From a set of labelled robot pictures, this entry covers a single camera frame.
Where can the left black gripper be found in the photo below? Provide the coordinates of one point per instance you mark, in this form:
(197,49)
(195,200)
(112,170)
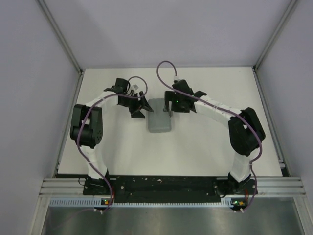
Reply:
(141,104)

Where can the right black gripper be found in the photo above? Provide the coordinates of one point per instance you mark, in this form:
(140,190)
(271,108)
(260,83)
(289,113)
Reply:
(170,96)

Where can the grey plastic tool case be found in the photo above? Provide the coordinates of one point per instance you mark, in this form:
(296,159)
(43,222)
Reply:
(158,121)

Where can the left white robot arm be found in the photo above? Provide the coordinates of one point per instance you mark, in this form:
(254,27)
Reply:
(86,127)

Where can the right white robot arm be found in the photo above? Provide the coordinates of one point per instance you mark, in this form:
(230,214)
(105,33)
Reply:
(245,130)

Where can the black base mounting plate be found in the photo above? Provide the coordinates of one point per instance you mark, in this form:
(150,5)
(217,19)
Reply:
(167,189)

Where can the aluminium front frame rail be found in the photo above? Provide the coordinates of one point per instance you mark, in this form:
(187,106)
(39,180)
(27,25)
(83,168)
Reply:
(265,187)

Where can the grey slotted cable duct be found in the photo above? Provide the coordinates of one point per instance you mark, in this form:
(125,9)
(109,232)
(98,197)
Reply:
(72,202)

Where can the left aluminium corner post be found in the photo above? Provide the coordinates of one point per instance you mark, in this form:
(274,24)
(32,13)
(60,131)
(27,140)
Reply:
(58,34)

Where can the aluminium corner post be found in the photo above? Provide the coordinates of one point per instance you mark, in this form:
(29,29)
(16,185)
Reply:
(288,12)
(58,34)

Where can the right aluminium corner post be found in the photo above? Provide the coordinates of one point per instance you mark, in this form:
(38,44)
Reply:
(288,12)

